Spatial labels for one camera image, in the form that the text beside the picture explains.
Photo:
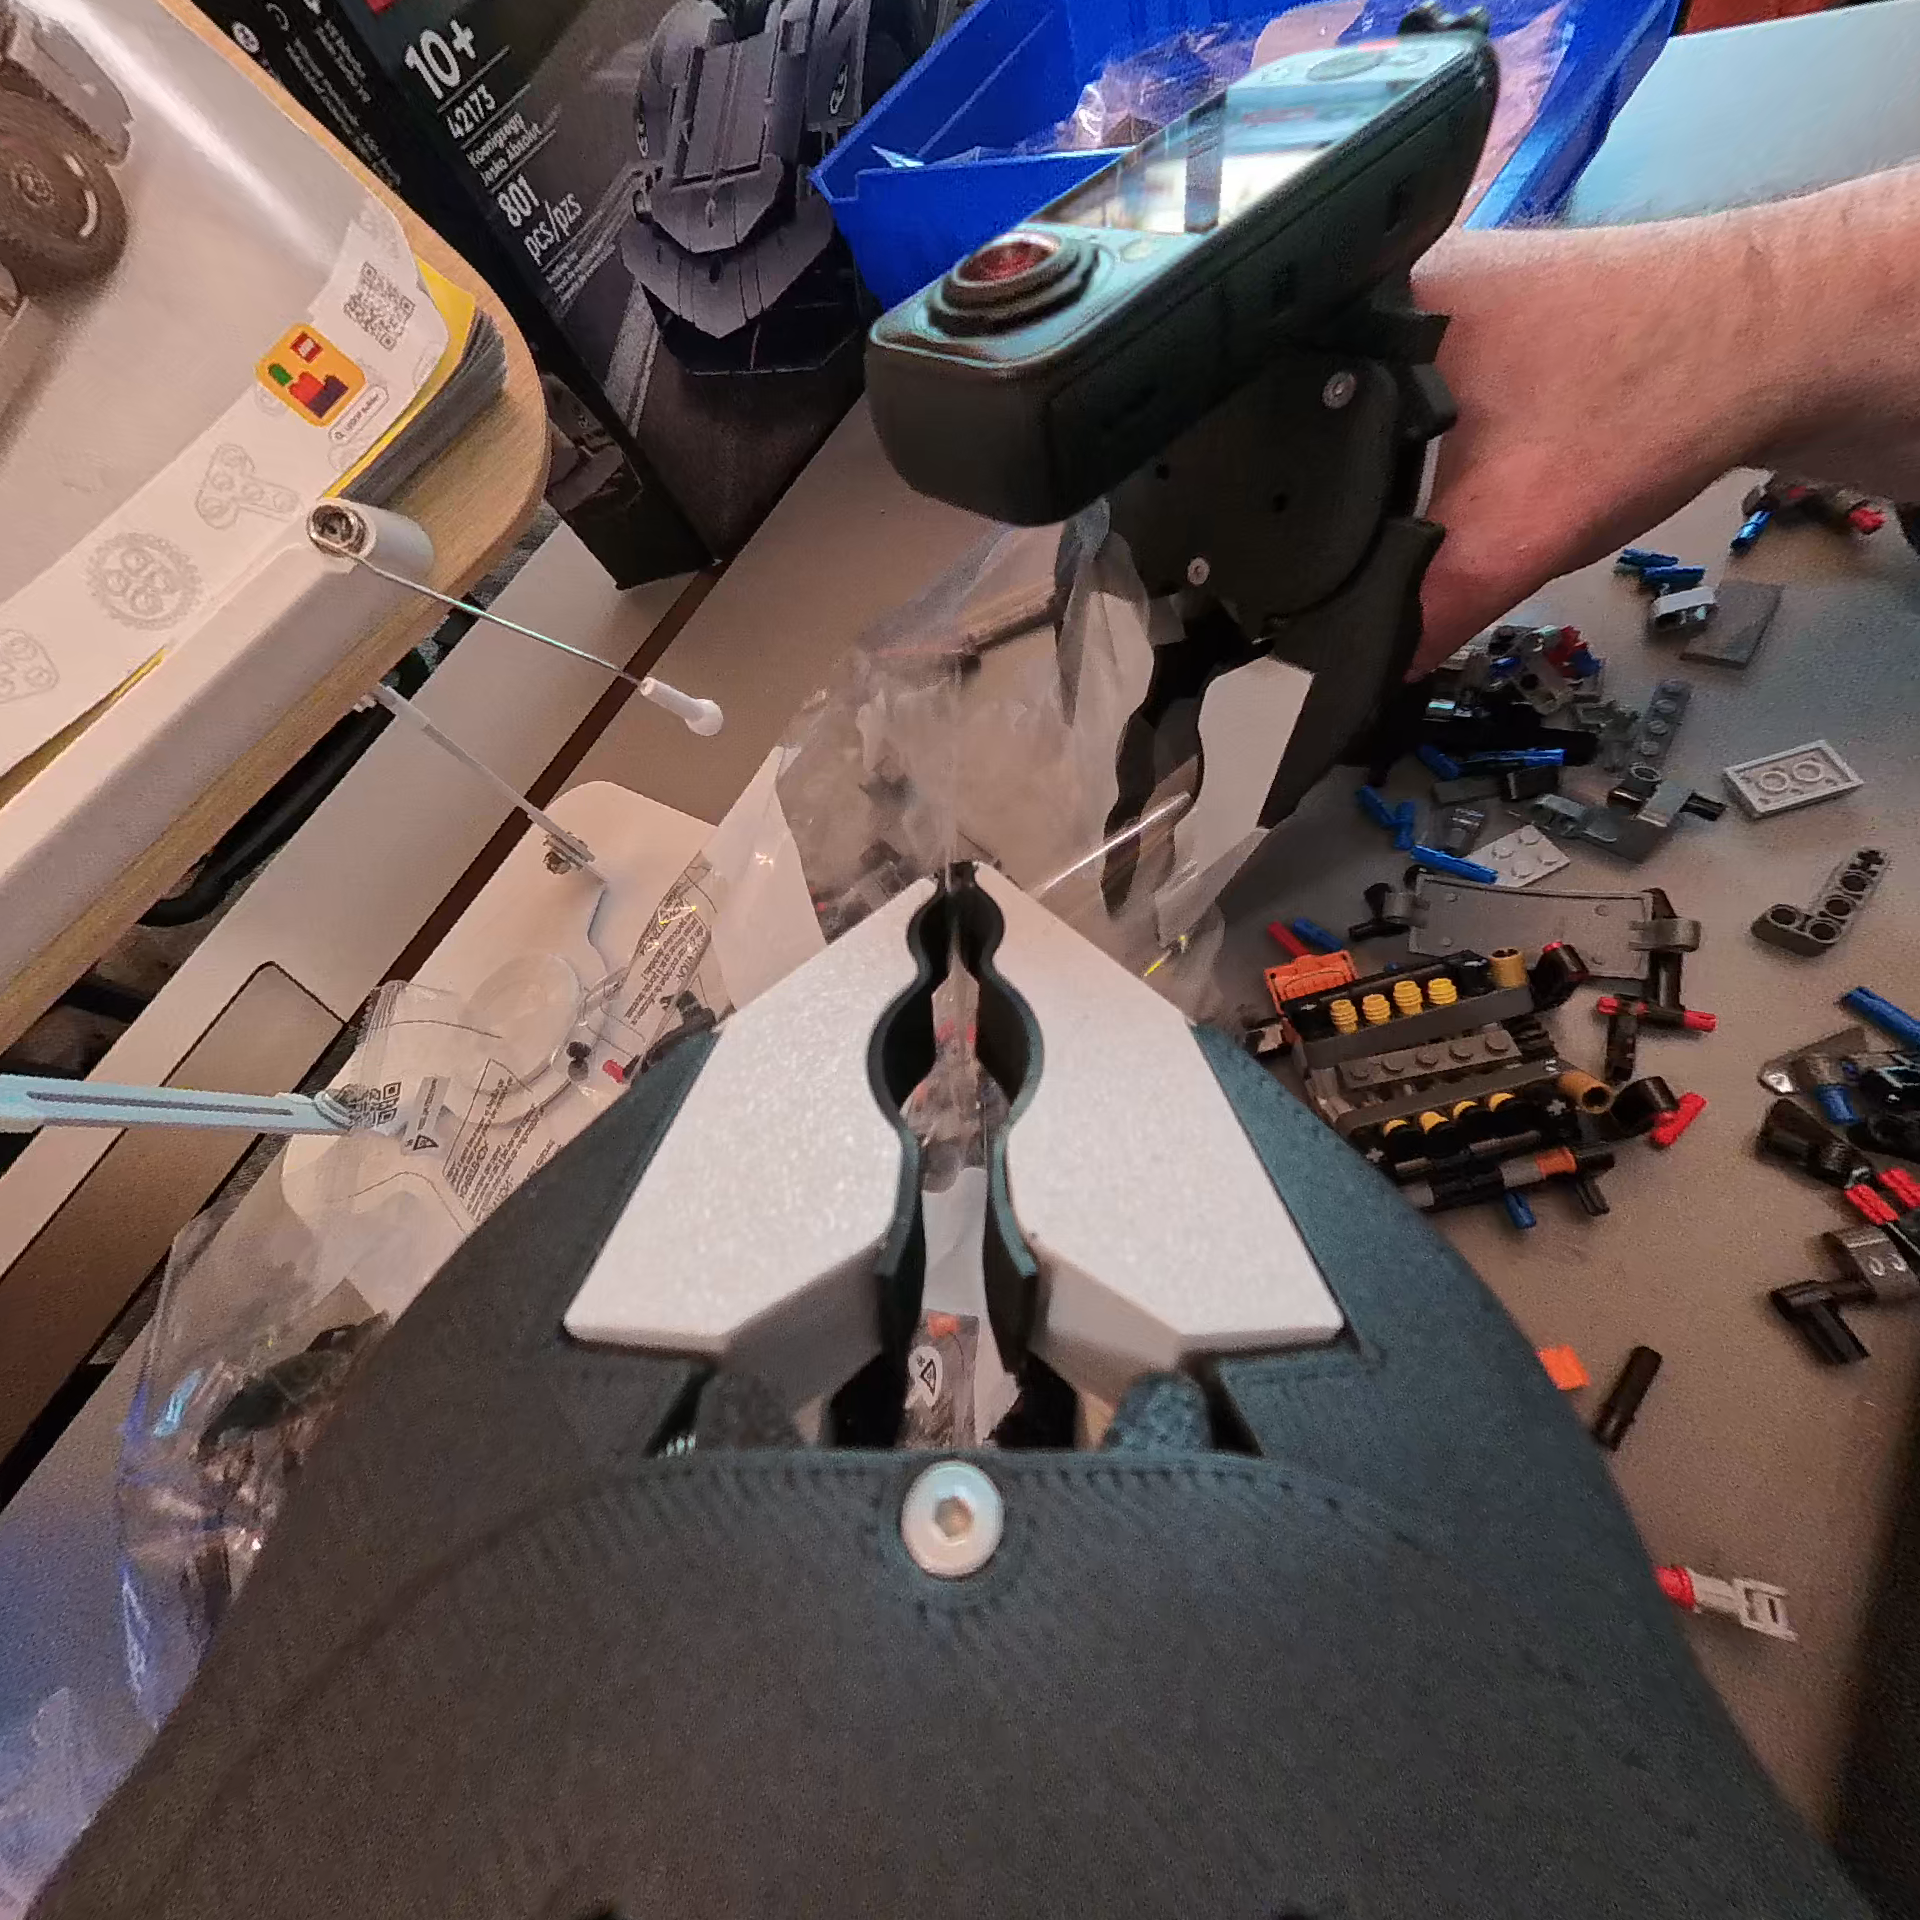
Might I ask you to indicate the black lego set box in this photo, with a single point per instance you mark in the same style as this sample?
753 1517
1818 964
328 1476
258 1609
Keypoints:
599 301

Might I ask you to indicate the blue plastic bin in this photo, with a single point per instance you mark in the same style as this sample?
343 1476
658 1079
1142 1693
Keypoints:
903 223

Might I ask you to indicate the dark grey lego panel assembly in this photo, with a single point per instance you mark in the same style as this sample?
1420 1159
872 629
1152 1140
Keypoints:
1528 909

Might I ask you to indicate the lego instruction booklet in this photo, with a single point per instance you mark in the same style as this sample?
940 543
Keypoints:
191 376

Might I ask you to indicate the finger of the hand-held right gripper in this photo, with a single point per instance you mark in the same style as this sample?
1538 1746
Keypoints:
1238 745

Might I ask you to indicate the clear bags of parts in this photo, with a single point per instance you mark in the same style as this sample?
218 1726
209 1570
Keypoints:
768 859

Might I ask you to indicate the pile of lego pieces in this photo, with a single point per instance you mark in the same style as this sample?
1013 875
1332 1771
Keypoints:
1818 898

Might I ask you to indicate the person's right hand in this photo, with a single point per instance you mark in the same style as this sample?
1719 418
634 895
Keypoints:
1591 405

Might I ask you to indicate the partly built lego engine block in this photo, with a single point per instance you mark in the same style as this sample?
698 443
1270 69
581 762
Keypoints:
1429 1055

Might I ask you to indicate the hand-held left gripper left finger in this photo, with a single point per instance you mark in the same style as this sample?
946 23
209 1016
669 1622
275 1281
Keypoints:
749 1201

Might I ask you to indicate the grey red lego axle assembly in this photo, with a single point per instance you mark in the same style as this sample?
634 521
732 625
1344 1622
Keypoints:
1730 1601

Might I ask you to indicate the clear bag of dark parts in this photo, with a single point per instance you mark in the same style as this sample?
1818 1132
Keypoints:
291 1385

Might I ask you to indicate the clear bag with warning print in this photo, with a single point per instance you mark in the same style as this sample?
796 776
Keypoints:
451 1169

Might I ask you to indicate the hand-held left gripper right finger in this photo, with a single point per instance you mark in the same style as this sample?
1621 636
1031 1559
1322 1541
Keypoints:
1175 1201

